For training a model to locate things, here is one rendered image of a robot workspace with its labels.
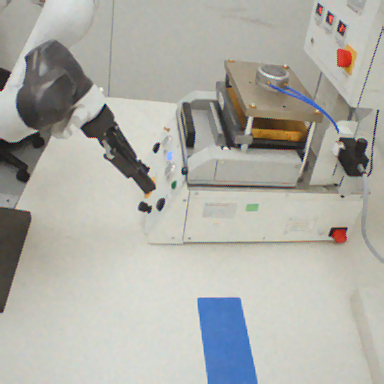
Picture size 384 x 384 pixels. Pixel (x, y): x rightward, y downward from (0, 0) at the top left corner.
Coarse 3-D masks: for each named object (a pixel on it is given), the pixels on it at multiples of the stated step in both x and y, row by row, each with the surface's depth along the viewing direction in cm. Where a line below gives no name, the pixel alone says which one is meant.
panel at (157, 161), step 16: (176, 128) 119; (160, 144) 126; (176, 144) 115; (160, 160) 121; (176, 160) 111; (160, 176) 116; (176, 176) 107; (160, 192) 112; (176, 192) 103; (160, 208) 107; (144, 224) 113
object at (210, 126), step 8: (192, 112) 118; (200, 112) 118; (208, 112) 115; (216, 112) 119; (200, 120) 115; (208, 120) 115; (216, 120) 108; (224, 120) 117; (200, 128) 112; (208, 128) 112; (216, 128) 105; (224, 128) 113; (184, 136) 108; (200, 136) 109; (208, 136) 109; (216, 136) 105; (224, 136) 110; (184, 144) 106; (200, 144) 106; (208, 144) 106; (216, 144) 105; (224, 144) 107; (232, 144) 107; (184, 152) 106; (192, 152) 103; (184, 160) 105
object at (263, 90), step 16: (224, 64) 115; (240, 64) 113; (256, 64) 114; (272, 64) 116; (240, 80) 104; (256, 80) 103; (272, 80) 100; (288, 80) 103; (240, 96) 98; (256, 96) 98; (272, 96) 99; (288, 96) 101; (304, 96) 94; (256, 112) 94; (272, 112) 94; (288, 112) 95; (304, 112) 95; (320, 112) 96; (336, 128) 95
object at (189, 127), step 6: (186, 102) 113; (186, 108) 111; (186, 114) 108; (186, 120) 106; (192, 120) 106; (186, 126) 105; (192, 126) 104; (186, 132) 104; (192, 132) 102; (186, 138) 103; (192, 138) 103; (186, 144) 104; (192, 144) 104
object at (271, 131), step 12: (240, 108) 107; (240, 120) 102; (264, 120) 104; (276, 120) 105; (288, 120) 105; (252, 132) 101; (264, 132) 101; (276, 132) 101; (288, 132) 102; (300, 132) 102; (276, 144) 103; (288, 144) 104; (300, 144) 104
